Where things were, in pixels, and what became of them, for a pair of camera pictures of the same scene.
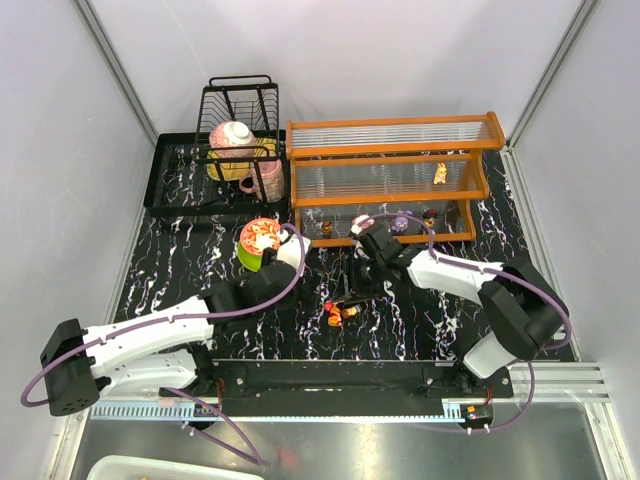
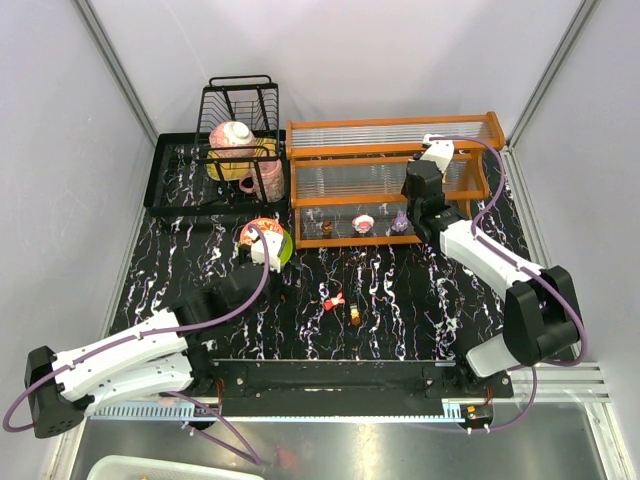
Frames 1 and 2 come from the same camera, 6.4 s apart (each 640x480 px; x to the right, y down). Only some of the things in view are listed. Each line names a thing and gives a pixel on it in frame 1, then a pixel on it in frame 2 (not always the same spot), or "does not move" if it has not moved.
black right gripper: (364, 276) -> (417, 170)
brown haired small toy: (327, 229) does not move
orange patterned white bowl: (260, 233) does not move
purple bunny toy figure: (400, 224) does not move
